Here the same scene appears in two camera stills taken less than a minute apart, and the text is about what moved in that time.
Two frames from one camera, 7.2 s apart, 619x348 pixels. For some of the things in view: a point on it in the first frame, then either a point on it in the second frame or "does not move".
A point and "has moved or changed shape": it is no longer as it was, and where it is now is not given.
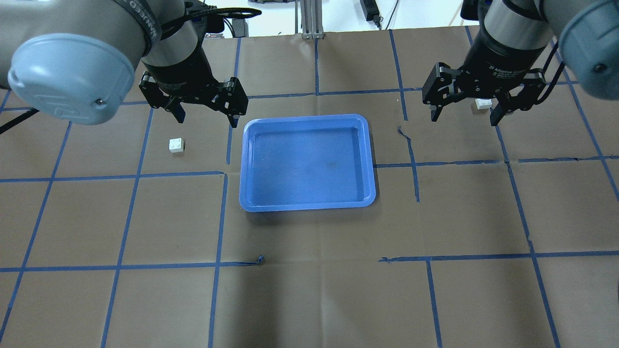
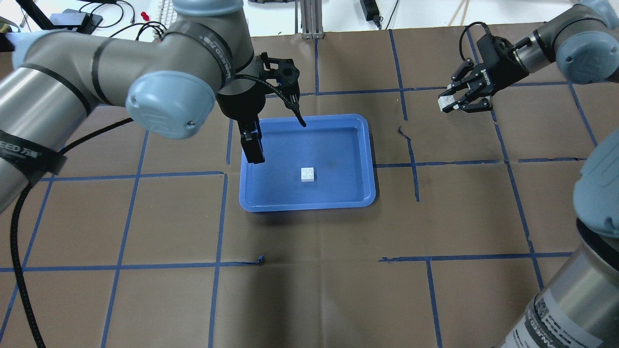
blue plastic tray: [307, 163] does not move
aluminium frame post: [311, 23] does not move
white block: [176, 145] to [307, 174]
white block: [483, 104] has moved or changed shape
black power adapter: [371, 11] does not move
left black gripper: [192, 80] to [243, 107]
